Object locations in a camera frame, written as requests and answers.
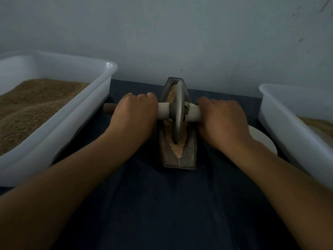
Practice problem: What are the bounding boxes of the person's right forearm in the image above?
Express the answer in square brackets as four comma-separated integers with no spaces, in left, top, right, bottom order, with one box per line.
[229,140,333,250]

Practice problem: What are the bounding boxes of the metal grinding wheel with handle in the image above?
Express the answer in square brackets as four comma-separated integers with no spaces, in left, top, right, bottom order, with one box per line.
[103,81,203,144]

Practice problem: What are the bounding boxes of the dark blue table cloth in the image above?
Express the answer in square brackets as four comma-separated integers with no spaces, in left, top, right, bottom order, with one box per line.
[0,79,313,250]

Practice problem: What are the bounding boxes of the white round plate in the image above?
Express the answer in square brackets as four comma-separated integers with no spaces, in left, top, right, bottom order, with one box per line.
[248,125,279,156]

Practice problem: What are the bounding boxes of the person's left forearm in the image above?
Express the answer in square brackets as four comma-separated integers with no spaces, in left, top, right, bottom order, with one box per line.
[0,130,140,250]

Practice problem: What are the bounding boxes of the boat-shaped metal grinding trough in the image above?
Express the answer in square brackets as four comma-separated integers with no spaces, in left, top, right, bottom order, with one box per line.
[159,77,198,170]

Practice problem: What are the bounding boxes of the large brown grain heap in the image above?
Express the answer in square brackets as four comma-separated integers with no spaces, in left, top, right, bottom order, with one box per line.
[297,116,333,139]
[0,78,90,157]

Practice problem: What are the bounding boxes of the person's right hand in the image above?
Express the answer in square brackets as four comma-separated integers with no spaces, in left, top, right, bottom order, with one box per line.
[196,97,254,153]

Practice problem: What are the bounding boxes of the white plastic tub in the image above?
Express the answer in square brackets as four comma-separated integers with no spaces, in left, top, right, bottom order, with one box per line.
[258,83,333,190]
[0,50,119,188]

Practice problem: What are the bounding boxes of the person's left hand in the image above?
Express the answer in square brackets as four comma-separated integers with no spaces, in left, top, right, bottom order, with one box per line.
[106,92,159,145]

